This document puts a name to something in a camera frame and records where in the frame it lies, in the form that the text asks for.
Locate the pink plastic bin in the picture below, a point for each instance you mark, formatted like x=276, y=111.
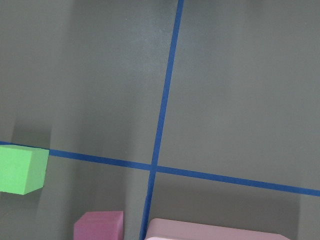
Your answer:
x=165, y=229

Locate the magenta foam block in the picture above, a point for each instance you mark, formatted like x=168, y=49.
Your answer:
x=100, y=225

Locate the green foam block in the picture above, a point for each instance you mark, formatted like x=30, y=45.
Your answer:
x=22, y=168

